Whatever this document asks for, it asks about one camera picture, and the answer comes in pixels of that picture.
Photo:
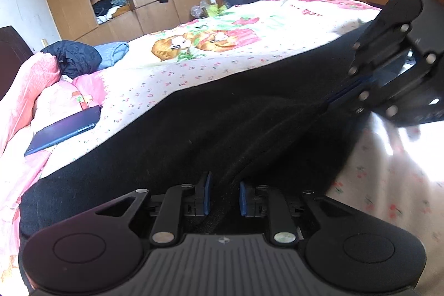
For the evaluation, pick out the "dark wooden headboard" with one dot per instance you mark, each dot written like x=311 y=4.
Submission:
x=13 y=52

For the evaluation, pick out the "plastic bags by wardrobe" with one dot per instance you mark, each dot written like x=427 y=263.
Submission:
x=205 y=10

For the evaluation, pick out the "blue folded cloth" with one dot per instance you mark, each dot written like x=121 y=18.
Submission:
x=111 y=53

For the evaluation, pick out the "floral cartoon bed sheet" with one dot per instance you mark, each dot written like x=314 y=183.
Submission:
x=393 y=173

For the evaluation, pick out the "dark navy jacket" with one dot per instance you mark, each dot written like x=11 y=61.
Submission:
x=74 y=58

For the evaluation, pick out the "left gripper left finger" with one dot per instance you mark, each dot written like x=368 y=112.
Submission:
x=172 y=209

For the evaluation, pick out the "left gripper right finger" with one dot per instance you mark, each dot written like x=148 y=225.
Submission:
x=270 y=209

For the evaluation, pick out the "black pants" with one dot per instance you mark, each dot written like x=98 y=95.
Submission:
x=267 y=126

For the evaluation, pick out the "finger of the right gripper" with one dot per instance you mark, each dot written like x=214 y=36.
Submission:
x=385 y=92
x=381 y=51

